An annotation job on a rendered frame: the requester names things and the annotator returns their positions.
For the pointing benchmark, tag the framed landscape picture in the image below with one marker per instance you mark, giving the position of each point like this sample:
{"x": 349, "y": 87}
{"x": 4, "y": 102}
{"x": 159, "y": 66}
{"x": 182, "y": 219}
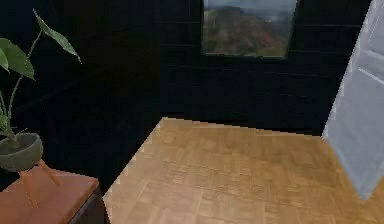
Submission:
{"x": 246, "y": 28}

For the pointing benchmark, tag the brown wooden cabinet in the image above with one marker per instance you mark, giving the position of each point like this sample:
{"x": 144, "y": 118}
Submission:
{"x": 56, "y": 196}

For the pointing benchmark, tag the pale grey room door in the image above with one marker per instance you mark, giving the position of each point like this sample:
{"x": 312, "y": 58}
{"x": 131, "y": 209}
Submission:
{"x": 361, "y": 113}

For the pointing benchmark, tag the green house plant in pot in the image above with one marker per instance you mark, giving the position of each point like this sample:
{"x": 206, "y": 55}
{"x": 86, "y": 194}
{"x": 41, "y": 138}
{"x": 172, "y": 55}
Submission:
{"x": 20, "y": 151}

